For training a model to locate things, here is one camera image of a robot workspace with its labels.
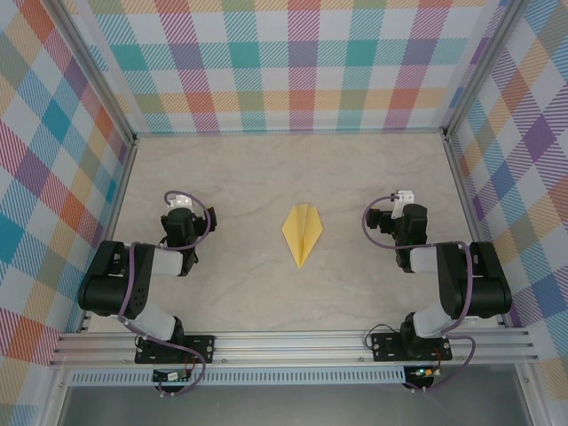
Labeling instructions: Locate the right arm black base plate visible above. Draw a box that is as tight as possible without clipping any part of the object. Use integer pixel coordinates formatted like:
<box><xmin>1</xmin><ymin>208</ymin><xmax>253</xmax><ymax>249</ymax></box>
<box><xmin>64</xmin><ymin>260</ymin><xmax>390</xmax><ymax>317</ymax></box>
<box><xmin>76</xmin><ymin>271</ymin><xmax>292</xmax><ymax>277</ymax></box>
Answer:
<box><xmin>370</xmin><ymin>331</ymin><xmax>454</xmax><ymax>363</ymax></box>

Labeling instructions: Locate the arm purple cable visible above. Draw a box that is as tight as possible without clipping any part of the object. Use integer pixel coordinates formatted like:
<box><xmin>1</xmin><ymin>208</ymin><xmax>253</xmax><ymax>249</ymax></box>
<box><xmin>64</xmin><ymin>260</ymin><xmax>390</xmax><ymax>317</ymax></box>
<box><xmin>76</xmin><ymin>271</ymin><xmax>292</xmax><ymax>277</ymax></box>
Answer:
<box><xmin>117</xmin><ymin>190</ymin><xmax>212</xmax><ymax>398</ymax></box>
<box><xmin>361</xmin><ymin>197</ymin><xmax>477</xmax><ymax>396</ymax></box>

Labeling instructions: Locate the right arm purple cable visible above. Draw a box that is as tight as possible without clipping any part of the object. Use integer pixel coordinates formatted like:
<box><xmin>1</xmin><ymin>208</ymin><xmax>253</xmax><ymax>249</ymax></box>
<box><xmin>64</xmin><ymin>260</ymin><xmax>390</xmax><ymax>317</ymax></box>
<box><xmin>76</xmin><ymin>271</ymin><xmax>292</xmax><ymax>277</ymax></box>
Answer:
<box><xmin>361</xmin><ymin>197</ymin><xmax>477</xmax><ymax>396</ymax></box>

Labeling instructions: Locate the aluminium frame post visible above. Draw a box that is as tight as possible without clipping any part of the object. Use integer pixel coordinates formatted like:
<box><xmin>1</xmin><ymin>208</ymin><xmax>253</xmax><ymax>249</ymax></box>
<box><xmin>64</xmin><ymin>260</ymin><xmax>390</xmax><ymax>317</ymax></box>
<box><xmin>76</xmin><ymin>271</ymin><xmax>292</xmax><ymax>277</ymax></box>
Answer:
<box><xmin>441</xmin><ymin>0</ymin><xmax>529</xmax><ymax>141</ymax></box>
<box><xmin>55</xmin><ymin>0</ymin><xmax>138</xmax><ymax>147</ymax></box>

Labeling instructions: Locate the wide aluminium mounting rail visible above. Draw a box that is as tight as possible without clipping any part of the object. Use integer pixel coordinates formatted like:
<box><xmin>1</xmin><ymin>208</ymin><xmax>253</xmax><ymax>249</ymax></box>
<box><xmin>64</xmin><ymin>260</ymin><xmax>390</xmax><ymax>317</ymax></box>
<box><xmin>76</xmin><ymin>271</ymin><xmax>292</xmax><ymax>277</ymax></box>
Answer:
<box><xmin>48</xmin><ymin>327</ymin><xmax>540</xmax><ymax>367</ymax></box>

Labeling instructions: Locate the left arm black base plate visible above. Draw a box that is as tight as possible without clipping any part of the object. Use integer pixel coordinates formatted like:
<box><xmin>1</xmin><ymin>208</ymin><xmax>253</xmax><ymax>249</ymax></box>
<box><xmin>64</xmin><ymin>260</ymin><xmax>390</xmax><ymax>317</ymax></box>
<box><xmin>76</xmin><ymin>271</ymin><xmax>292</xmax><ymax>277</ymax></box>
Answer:
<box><xmin>134</xmin><ymin>333</ymin><xmax>217</xmax><ymax>366</ymax></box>

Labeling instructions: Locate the perforated metal cable tray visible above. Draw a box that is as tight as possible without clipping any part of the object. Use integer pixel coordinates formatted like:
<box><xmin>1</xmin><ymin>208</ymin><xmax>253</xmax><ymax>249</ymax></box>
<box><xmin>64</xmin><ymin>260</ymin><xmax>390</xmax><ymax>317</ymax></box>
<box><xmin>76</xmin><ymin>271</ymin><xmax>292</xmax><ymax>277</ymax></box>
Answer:
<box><xmin>66</xmin><ymin>366</ymin><xmax>407</xmax><ymax>387</ymax></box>

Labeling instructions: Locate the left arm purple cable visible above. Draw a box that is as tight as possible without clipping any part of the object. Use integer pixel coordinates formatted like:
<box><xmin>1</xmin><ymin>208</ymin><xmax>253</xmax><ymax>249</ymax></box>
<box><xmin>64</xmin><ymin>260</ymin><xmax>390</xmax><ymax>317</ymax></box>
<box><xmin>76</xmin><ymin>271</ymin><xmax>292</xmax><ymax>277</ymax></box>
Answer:
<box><xmin>117</xmin><ymin>190</ymin><xmax>212</xmax><ymax>398</ymax></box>

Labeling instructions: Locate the thin aluminium table edge rail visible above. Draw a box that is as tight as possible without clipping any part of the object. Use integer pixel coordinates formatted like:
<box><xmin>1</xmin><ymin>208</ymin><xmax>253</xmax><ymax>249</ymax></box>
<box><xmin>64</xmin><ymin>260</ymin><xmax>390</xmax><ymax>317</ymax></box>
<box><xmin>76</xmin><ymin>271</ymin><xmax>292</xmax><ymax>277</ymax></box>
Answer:
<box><xmin>132</xmin><ymin>127</ymin><xmax>447</xmax><ymax>137</ymax></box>

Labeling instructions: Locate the yellow paper sheet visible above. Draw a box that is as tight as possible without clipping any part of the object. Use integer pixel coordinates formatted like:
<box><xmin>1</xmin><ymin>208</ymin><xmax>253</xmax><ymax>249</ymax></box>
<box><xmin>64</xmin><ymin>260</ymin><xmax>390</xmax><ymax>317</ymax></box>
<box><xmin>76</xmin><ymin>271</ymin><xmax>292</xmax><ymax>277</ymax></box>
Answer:
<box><xmin>281</xmin><ymin>202</ymin><xmax>325</xmax><ymax>270</ymax></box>

